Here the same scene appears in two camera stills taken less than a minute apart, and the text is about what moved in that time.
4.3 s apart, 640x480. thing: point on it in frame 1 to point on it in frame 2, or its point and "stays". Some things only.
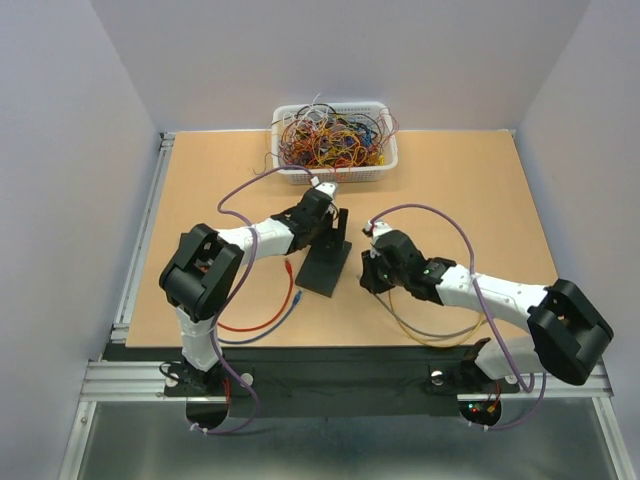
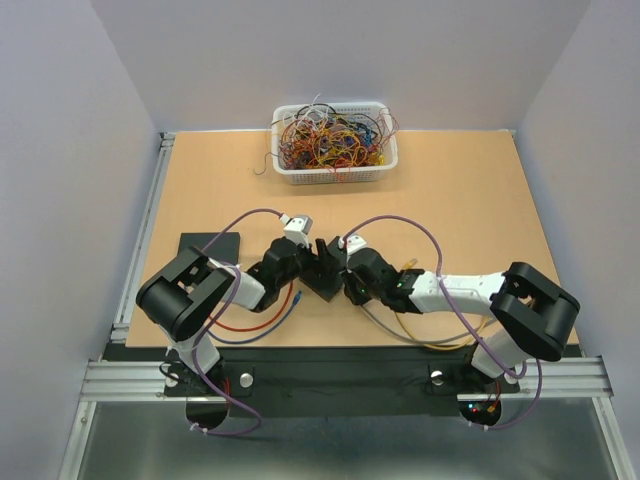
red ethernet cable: x=289 y=266 stays
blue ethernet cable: x=297 y=299 stays
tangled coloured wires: x=321 y=137 stays
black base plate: x=339 y=381 stays
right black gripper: x=369 y=277 to x=353 y=296
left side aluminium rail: x=121 y=326 stays
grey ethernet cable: x=424 y=332 to x=417 y=340
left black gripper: x=342 y=223 to x=305 y=251
